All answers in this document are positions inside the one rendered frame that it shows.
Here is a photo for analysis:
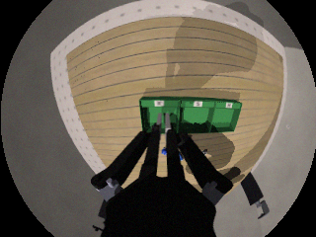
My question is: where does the green three-compartment bin rack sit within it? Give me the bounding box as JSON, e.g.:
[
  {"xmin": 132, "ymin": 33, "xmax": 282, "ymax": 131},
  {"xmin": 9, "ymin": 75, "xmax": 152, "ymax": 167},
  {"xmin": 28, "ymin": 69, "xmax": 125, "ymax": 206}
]
[{"xmin": 139, "ymin": 97, "xmax": 242, "ymax": 134}]

